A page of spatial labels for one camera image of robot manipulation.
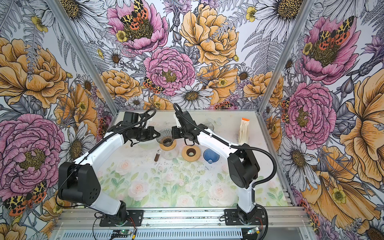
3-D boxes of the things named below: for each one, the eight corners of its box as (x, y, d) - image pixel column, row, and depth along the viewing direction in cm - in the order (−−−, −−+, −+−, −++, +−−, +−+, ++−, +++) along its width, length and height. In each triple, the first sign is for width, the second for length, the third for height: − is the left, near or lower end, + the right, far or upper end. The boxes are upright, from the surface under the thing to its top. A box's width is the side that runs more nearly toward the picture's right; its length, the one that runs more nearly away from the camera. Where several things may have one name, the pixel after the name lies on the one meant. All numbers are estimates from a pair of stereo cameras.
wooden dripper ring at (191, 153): (182, 161, 96) (181, 159, 94) (182, 147, 102) (182, 145, 100) (200, 161, 96) (200, 159, 94) (200, 147, 102) (200, 145, 101)
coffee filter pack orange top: (238, 144, 105) (242, 134, 96) (237, 128, 114) (240, 117, 105) (246, 145, 104) (251, 135, 95) (245, 129, 113) (249, 118, 104)
